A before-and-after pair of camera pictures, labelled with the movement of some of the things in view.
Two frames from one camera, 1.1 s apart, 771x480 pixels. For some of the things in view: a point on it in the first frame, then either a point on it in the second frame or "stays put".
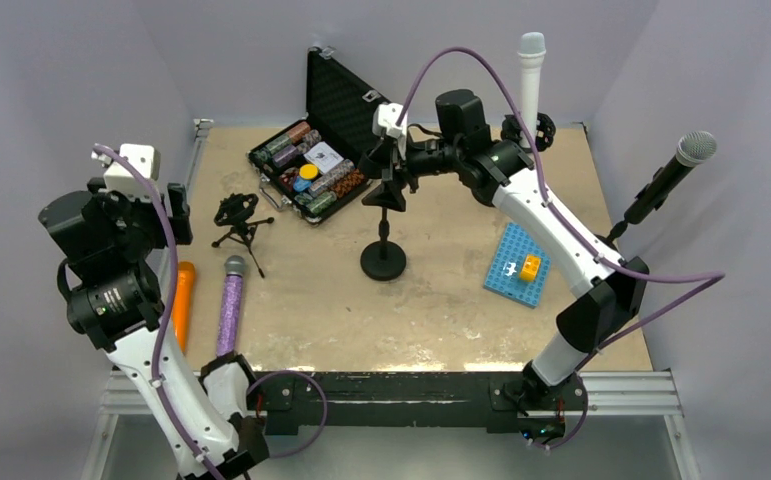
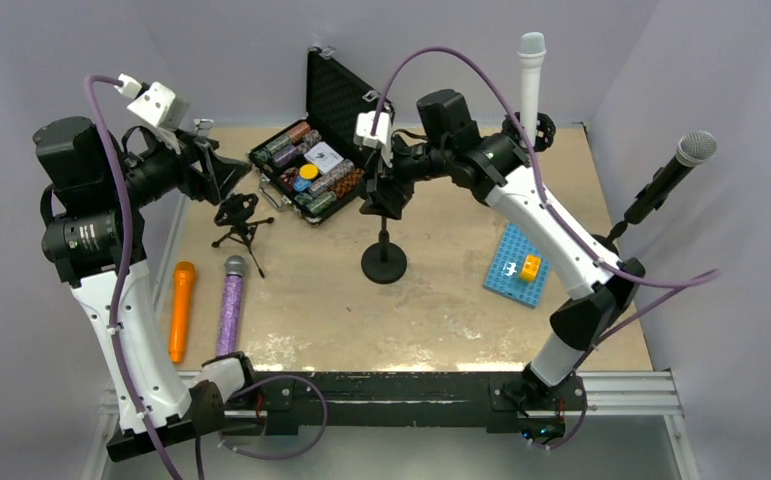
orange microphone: [182, 302] stays put
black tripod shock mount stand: [235, 211] stays put
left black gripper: [110, 201] -> [218, 174]
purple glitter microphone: [230, 306] stays put
